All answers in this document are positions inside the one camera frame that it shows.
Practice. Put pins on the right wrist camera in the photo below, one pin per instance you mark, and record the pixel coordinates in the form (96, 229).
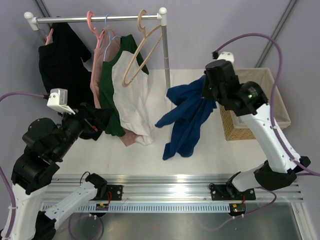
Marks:
(224, 55)

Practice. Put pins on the pink shirt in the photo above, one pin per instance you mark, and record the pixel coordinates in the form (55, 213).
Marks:
(98, 59)

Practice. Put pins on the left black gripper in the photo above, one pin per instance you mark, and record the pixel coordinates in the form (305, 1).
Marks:
(99, 121)

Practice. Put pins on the pink hanger under black shirt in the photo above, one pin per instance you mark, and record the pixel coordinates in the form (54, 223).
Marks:
(49, 36)

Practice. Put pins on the wicker basket with liner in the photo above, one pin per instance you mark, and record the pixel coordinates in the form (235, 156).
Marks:
(234, 128)

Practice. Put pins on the aluminium mounting rail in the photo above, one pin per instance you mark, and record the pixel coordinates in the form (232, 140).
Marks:
(193, 188)

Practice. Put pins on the metal clothes rack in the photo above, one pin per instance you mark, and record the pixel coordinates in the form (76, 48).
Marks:
(160, 16)

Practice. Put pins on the slotted cable duct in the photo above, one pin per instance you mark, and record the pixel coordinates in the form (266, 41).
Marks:
(154, 208)

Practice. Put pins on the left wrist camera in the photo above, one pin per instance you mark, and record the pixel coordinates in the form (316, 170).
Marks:
(58, 101)

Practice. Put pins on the black t shirt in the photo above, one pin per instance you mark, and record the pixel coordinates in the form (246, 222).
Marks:
(61, 65)

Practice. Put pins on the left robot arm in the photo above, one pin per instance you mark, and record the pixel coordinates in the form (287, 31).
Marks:
(46, 145)

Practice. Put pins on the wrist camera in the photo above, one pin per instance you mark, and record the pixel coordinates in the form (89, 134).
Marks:
(58, 101)
(224, 55)

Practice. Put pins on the green and white shirt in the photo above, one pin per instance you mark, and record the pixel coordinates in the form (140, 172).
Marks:
(130, 120)

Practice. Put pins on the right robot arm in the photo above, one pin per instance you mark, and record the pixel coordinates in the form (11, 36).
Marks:
(249, 102)

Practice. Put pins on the blue t shirt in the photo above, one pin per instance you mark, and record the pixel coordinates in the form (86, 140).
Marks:
(190, 112)

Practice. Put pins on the light blue wire hanger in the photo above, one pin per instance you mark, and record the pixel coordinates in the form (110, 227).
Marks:
(110, 38)

